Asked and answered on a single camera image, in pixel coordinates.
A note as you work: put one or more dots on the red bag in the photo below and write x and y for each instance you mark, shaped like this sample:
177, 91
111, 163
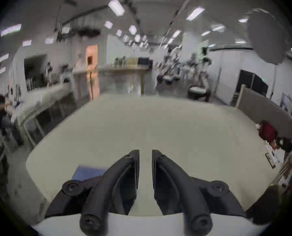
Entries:
267, 131

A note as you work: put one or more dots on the wooden table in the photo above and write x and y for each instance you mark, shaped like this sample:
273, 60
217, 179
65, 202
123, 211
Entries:
121, 69

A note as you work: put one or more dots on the long white table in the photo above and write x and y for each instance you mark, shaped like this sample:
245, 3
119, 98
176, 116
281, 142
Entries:
42, 96

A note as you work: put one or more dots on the group of robots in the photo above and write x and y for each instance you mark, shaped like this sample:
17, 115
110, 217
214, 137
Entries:
171, 66

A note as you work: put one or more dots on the grey umbrella lamp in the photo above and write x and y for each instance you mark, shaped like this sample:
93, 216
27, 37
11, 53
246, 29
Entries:
266, 36

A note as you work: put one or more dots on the blue garment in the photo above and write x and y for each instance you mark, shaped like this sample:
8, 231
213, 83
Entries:
88, 172

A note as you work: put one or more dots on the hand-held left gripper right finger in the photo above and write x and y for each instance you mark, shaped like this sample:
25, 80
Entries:
182, 193

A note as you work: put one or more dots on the padded beige headboard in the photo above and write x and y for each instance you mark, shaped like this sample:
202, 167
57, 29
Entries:
266, 107

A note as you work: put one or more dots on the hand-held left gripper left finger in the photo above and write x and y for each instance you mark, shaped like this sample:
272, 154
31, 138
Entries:
104, 193

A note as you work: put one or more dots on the bed with beige sheet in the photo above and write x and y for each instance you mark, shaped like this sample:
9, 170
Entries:
148, 126

